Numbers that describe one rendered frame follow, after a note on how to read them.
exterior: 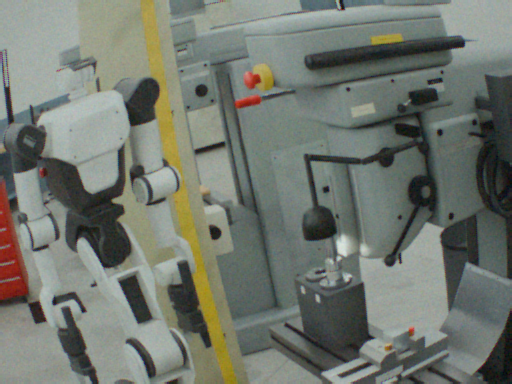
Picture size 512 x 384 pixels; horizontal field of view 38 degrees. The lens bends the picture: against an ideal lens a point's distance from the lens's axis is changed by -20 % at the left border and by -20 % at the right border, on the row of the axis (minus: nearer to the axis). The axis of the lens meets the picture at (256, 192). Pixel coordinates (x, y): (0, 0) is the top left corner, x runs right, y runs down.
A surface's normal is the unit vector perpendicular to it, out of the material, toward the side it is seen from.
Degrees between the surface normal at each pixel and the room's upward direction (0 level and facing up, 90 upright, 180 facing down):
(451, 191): 90
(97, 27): 90
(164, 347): 66
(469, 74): 90
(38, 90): 90
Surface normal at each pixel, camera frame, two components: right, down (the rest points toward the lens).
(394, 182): 0.37, 0.15
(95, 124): 0.61, 0.07
